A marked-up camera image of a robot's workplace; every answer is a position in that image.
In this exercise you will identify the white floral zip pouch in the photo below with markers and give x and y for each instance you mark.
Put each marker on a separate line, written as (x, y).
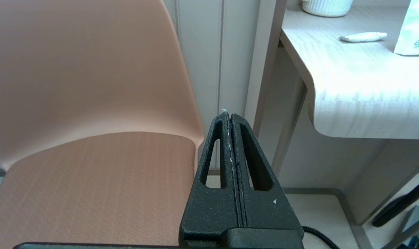
(415, 31)

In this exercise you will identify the small white toothpaste tube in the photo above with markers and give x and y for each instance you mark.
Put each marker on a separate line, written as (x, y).
(363, 37)

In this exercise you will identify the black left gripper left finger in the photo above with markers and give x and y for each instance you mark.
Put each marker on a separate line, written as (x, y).
(209, 211)

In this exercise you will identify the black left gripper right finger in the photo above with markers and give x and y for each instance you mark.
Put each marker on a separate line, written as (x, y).
(268, 211)

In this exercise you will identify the pink chair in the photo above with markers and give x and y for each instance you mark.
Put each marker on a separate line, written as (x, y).
(74, 86)

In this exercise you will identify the white ribbed ceramic mug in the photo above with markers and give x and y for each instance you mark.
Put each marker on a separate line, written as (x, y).
(326, 8)

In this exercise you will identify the beige wooden desk with hutch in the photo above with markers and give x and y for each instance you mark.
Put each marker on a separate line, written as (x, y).
(351, 114)

